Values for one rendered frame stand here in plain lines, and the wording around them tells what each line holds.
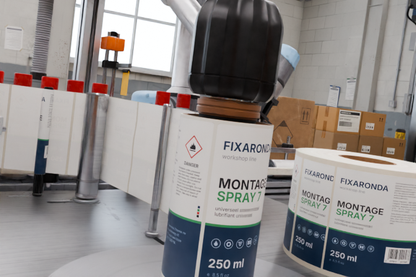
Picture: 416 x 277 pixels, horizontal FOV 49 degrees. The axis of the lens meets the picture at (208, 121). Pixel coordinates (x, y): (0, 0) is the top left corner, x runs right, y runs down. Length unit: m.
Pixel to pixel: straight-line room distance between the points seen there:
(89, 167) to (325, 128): 4.07
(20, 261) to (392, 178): 0.44
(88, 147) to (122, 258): 0.29
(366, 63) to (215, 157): 6.36
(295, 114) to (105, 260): 1.19
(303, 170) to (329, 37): 6.87
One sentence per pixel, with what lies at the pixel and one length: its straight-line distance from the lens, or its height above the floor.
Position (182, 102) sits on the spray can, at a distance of 1.09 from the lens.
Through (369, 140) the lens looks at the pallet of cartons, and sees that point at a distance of 5.03.
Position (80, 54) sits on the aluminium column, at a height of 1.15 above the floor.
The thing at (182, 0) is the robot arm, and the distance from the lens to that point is 1.37.
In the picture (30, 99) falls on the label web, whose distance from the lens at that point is 0.84.
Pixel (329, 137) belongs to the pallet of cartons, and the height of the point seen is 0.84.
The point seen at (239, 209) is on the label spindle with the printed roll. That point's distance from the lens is 0.40.
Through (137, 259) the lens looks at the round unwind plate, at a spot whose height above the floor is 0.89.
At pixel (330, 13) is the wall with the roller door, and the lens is 7.57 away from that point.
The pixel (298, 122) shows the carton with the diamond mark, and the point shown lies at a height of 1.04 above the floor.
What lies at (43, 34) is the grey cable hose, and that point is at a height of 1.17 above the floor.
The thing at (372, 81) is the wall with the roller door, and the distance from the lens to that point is 6.53.
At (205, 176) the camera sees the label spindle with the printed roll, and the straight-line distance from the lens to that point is 0.39.
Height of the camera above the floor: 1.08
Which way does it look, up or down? 3 degrees down
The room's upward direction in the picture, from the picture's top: 7 degrees clockwise
